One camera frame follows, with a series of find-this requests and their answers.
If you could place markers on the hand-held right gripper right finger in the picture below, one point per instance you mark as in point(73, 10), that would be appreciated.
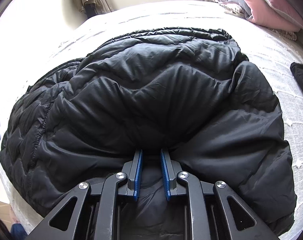
point(166, 172)

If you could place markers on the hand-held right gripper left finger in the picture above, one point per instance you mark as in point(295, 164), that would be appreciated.
point(139, 172)

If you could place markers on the black quilted down jacket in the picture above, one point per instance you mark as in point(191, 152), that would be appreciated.
point(151, 100)

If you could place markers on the person's leg in blue jeans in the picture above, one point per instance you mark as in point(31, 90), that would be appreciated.
point(16, 231)

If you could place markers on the bed with grey checked bedspread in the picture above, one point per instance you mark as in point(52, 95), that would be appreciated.
point(274, 62)

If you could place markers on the small black cloth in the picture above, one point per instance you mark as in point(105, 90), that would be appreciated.
point(302, 76)

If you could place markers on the folded pink and grey quilt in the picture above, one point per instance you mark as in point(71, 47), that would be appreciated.
point(231, 0)

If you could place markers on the pink and grey pillow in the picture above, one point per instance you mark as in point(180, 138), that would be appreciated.
point(289, 2)

